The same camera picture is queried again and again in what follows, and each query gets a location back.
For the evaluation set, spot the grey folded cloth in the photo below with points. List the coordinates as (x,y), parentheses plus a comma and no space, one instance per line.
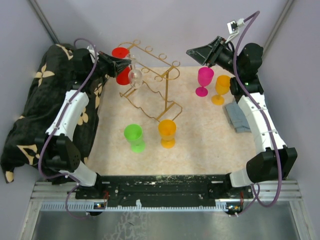
(237,118)

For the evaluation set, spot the pink plastic wine glass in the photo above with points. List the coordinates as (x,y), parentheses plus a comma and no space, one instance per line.
(204,78)

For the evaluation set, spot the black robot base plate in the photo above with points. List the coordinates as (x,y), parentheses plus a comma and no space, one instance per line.
(165,192)

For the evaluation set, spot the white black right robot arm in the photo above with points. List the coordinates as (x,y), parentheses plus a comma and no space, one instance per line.
(271,150)

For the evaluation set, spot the gold wire wine glass rack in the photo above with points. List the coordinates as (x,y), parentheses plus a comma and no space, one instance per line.
(171,74)

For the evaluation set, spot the black floral blanket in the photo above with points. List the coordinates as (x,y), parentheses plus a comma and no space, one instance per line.
(45,98)

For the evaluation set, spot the orange plastic wine glass front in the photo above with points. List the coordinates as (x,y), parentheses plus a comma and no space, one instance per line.
(167,130)

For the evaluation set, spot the green plastic wine glass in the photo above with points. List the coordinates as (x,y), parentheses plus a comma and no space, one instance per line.
(133,133)

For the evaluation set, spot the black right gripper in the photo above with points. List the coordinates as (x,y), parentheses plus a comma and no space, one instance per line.
(201,54)

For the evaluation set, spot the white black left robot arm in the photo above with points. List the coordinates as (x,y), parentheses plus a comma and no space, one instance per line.
(59,156)

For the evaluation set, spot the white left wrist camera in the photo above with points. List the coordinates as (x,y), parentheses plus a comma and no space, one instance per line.
(91,49)

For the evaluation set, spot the orange plastic wine glass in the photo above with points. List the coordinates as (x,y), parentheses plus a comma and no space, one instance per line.
(167,130)
(222,86)

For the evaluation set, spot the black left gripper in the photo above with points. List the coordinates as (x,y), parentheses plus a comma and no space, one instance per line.
(115,64)

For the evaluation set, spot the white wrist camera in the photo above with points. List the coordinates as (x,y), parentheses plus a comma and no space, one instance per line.
(233,28)
(91,49)

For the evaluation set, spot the clear wine glass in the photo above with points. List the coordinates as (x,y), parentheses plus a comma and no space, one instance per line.
(135,75)

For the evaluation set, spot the red plastic wine glass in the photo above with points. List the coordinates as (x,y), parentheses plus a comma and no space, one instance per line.
(123,69)

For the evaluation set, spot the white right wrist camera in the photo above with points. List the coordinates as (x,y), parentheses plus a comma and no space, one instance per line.
(233,28)

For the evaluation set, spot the orange plastic wine glass back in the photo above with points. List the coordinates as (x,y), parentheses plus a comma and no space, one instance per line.
(222,86)

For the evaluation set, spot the grey slotted cable duct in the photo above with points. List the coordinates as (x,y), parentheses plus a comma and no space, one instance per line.
(93,207)

